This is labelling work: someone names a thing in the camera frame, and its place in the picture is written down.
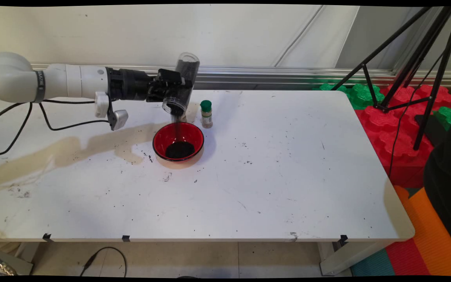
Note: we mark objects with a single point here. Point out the orange foam mat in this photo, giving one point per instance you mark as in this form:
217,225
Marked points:
433,235

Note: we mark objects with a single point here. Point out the teal foam mat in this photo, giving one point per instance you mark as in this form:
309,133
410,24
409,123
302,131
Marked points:
372,266

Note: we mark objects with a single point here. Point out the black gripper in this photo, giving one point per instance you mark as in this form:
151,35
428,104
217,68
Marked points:
131,84

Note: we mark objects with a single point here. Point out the aluminium rail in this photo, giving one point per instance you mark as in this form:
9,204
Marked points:
288,74

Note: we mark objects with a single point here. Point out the white table leg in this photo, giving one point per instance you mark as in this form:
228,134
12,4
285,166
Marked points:
343,258

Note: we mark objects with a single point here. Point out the large black object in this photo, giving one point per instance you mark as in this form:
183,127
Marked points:
448,176

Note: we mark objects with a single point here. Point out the black grains pile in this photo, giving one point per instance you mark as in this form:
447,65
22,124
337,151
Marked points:
180,150

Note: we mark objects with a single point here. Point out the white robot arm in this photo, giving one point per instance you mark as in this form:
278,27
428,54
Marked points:
69,80

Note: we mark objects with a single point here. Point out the red foam mat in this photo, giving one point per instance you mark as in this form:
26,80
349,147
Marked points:
405,258

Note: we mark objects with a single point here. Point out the green-capped spice bottle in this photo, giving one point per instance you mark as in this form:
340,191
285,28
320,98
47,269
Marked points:
183,118
206,105

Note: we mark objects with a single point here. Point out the clear jar with black grains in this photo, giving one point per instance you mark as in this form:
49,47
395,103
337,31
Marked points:
188,64

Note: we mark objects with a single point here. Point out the black tripod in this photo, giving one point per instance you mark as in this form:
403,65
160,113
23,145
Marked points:
438,78

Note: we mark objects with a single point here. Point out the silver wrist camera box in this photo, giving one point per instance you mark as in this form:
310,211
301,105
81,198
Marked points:
119,119

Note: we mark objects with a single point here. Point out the red bowl with black rim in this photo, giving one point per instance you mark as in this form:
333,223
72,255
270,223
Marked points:
194,135

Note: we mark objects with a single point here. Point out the green foam block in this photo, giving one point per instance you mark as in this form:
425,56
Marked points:
362,96
448,115

